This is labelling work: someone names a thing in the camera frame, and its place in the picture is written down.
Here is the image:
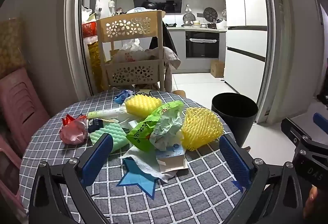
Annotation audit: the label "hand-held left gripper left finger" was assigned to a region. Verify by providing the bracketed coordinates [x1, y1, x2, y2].
[28, 133, 114, 224]

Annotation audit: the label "blue white tissue pack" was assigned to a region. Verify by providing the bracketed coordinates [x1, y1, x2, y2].
[156, 141, 189, 173]

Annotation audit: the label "green wavy sponge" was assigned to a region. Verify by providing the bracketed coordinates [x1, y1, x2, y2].
[89, 124, 130, 153]

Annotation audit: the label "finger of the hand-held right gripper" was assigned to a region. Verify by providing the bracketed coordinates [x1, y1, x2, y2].
[313, 112, 328, 135]
[281, 118, 312, 148]

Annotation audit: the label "round checkered table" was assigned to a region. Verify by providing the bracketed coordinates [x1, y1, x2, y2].
[19, 89, 246, 224]

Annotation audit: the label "person's right hand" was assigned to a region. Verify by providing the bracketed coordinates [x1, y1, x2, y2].
[303, 184, 328, 218]

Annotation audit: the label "black trash bin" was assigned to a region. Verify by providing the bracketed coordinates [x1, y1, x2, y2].
[211, 93, 258, 148]

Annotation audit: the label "white paper towel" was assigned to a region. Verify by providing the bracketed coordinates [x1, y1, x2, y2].
[119, 146, 180, 183]

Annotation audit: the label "grey hanging cloth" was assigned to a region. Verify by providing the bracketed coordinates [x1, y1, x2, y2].
[161, 47, 181, 93]

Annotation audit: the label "black built-in oven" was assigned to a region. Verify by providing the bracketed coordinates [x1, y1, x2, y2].
[185, 31, 220, 59]

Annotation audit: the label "black range hood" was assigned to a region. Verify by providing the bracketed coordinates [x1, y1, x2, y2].
[131, 0, 184, 14]

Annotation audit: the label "grey sliding door frame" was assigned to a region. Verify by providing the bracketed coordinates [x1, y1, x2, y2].
[64, 0, 293, 124]

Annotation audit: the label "pink plastic chair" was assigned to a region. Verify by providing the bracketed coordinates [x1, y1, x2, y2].
[0, 68, 51, 215]

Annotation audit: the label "black hanging garment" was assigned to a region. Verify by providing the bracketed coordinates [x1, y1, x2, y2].
[150, 22, 178, 57]

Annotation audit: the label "white bags in cart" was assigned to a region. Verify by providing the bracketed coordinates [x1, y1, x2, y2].
[114, 38, 161, 63]

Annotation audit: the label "red plastic basket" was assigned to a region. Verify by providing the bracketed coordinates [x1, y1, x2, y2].
[81, 22, 99, 38]

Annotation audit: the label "white refrigerator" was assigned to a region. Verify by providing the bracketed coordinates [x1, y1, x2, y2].
[223, 0, 268, 98]

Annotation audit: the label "grey base cabinet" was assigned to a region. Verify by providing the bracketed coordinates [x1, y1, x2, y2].
[169, 27, 227, 74]

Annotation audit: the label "blue star sticker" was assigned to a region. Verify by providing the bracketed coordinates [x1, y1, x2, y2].
[116, 157, 157, 200]

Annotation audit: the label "dark blue small packet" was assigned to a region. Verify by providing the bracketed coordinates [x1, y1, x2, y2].
[88, 119, 105, 133]

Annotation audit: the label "green printed plastic bag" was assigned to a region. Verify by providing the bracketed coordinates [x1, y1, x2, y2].
[126, 101, 185, 151]

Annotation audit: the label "yellow patterned bag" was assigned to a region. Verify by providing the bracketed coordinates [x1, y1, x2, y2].
[87, 41, 108, 91]

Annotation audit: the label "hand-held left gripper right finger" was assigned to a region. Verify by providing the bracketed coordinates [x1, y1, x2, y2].
[219, 134, 305, 224]

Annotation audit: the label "pale crumpled plastic bag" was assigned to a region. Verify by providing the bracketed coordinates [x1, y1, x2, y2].
[149, 111, 184, 151]

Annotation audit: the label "cardboard box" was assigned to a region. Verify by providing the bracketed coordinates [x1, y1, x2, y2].
[211, 60, 225, 78]

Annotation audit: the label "round dark steamer rack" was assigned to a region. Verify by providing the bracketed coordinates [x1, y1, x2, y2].
[204, 7, 217, 21]

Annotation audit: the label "red snack wrapper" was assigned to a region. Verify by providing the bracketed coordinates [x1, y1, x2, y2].
[59, 113, 89, 145]

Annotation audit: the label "brown woven board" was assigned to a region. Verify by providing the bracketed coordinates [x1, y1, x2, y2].
[0, 18, 26, 78]

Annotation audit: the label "blue crumpled wrapper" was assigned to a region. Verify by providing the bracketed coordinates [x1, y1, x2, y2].
[114, 89, 135, 105]

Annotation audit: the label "yellow wavy sponge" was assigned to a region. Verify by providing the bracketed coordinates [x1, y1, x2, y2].
[125, 94, 162, 120]

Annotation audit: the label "beige perforated storage cart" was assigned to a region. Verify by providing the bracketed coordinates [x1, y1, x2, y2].
[96, 10, 164, 92]

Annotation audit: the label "white green tube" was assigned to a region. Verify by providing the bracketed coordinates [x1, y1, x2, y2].
[87, 107, 127, 120]

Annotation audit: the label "yellow foam fruit net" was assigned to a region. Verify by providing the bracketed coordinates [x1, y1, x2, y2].
[181, 107, 224, 151]

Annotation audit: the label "round silver steamer rack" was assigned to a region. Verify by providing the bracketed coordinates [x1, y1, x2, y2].
[183, 13, 196, 25]

